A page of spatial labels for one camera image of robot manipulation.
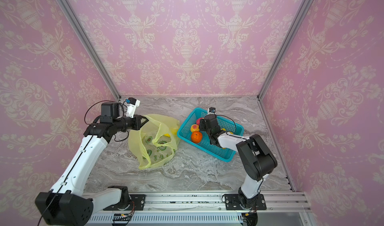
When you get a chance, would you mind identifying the yellow-red peach fruit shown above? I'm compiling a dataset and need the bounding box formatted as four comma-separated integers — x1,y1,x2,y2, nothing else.
190,124,200,133

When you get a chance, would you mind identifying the yellow-green plastic bag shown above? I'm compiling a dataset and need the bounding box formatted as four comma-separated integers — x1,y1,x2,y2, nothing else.
128,114,181,170

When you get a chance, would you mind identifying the teal plastic basket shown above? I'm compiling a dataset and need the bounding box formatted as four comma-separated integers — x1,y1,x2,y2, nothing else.
177,108,245,162

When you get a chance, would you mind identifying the orange round fruit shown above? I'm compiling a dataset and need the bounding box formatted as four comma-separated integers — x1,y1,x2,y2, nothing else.
191,131,203,144

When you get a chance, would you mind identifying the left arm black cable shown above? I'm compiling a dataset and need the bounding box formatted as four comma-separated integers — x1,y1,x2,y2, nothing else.
35,100,130,226

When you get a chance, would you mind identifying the aluminium front rail frame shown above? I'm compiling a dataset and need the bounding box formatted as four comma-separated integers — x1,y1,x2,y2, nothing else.
84,191,316,226

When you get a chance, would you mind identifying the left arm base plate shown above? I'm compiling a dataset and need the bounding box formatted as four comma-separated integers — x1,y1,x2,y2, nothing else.
103,194,146,211

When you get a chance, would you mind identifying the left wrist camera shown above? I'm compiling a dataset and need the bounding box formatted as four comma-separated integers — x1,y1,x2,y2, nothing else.
123,98,140,118

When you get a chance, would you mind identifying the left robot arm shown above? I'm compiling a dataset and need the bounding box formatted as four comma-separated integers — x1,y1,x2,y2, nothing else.
35,98,149,226

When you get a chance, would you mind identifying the small yellow fruit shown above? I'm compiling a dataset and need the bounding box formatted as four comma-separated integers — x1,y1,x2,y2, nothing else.
171,128,179,136

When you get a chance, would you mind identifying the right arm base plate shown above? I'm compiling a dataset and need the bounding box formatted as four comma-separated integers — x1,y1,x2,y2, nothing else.
222,194,267,211

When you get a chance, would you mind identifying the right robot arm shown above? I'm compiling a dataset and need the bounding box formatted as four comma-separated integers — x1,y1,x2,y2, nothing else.
200,114,278,209

